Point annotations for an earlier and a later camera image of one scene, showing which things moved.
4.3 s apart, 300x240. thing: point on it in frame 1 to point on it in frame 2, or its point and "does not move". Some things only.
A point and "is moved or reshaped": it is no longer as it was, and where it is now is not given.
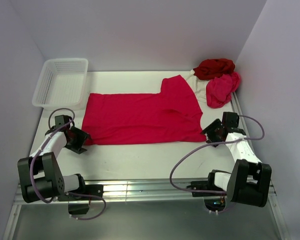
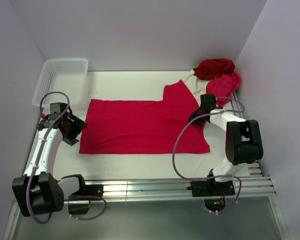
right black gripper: x=212 y=126 to x=194 y=115
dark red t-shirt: x=209 y=69 does not move
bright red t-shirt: x=172 y=115 is moved or reshaped
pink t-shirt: x=219 y=90 does not move
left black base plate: x=97 y=189 does not move
